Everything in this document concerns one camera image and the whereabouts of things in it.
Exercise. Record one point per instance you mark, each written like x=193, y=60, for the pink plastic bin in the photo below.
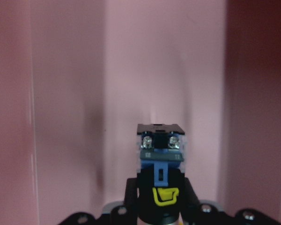
x=78, y=76

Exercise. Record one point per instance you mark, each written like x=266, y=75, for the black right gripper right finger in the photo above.
x=196, y=212

